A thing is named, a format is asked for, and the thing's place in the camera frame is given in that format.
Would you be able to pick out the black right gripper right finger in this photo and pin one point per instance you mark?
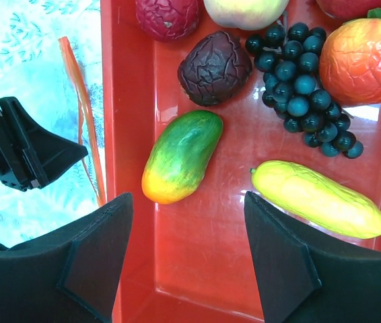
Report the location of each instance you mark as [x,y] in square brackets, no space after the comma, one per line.
[306,275]

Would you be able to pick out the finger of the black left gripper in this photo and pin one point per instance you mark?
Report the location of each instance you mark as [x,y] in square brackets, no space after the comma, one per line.
[41,156]

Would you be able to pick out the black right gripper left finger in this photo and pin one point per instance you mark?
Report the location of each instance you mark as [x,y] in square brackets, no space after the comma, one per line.
[70,274]

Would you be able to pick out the clear zip bag orange zipper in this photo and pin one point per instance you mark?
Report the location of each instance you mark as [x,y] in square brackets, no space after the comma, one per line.
[82,111]

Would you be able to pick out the red plastic tray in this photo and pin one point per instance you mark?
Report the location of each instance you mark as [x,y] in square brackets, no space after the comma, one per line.
[190,261]

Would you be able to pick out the dark grape bunch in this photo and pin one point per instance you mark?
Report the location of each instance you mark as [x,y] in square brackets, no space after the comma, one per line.
[289,60]

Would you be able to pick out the green orange mango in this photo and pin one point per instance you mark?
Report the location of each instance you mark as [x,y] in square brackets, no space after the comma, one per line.
[179,158]

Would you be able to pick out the wrinkled red fruit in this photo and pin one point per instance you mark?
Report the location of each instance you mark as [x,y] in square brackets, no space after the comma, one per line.
[168,20]

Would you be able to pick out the orange red tomato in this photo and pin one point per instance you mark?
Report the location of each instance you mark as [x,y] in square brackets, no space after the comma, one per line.
[350,61]

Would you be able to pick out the peach fruit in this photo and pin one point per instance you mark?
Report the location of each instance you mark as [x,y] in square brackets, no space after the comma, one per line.
[249,15]

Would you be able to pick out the glossy red apple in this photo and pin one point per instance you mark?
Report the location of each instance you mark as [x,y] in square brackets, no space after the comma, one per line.
[347,9]

